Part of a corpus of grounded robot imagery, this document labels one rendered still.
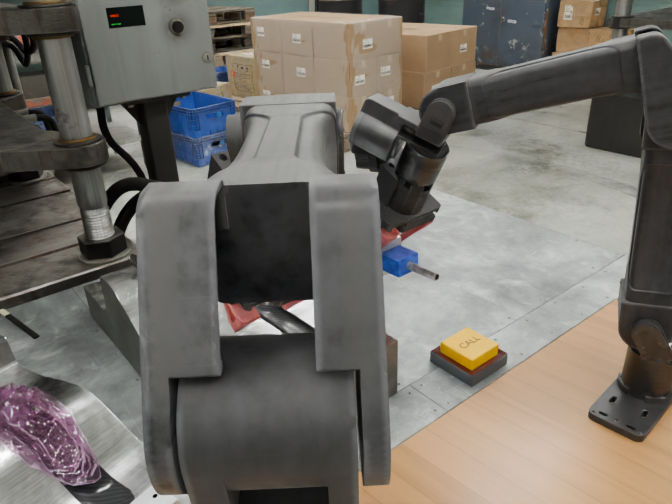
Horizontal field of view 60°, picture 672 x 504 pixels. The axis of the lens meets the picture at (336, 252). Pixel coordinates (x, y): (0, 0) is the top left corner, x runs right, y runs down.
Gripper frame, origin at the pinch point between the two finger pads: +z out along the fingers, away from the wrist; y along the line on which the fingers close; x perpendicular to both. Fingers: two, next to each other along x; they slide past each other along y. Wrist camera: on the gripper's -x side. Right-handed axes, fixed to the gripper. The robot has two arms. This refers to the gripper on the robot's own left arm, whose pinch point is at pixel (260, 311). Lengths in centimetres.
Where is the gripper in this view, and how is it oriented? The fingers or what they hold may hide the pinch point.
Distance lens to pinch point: 63.9
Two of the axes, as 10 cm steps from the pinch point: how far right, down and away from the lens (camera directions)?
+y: -7.8, 3.1, -5.5
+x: 5.6, 7.3, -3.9
